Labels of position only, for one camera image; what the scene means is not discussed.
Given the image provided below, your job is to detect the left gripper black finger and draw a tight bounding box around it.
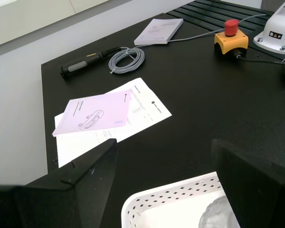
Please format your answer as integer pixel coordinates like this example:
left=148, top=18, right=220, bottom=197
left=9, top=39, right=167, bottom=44
left=0, top=138, right=119, bottom=228
left=210, top=139, right=285, bottom=228

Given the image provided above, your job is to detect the white perforated plastic basket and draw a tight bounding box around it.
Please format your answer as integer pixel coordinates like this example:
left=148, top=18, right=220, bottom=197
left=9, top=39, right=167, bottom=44
left=121, top=171, right=240, bottom=228

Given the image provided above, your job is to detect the thin manual with gripper drawing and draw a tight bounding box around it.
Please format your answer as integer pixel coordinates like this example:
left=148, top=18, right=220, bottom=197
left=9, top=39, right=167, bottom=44
left=52, top=89, right=133, bottom=138

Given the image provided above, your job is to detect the white printed paper sheet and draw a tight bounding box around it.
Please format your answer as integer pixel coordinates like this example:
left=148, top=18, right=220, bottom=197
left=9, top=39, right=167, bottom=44
left=54, top=77, right=173, bottom=169

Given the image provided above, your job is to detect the yellow emergency stop button box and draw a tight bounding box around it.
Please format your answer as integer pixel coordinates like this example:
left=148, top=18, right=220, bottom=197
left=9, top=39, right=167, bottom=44
left=214, top=19, right=249, bottom=59

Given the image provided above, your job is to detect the black grooved mounting plate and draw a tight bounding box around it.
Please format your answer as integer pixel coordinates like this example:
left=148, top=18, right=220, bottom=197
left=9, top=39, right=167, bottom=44
left=166, top=0, right=275, bottom=33

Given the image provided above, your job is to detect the thick white booklet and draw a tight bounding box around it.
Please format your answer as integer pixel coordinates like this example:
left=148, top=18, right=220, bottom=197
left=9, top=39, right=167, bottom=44
left=133, top=18, right=184, bottom=46

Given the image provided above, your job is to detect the black grey handle device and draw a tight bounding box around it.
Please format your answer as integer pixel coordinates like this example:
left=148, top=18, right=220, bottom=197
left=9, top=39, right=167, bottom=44
left=60, top=46, right=122, bottom=81

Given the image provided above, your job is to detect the grey coiled cable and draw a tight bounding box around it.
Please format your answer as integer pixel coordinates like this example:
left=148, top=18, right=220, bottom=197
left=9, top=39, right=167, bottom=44
left=108, top=13, right=268, bottom=75

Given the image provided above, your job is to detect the beige wall trunking rail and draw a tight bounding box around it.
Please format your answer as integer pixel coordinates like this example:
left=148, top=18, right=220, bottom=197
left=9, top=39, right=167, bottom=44
left=0, top=0, right=124, bottom=50

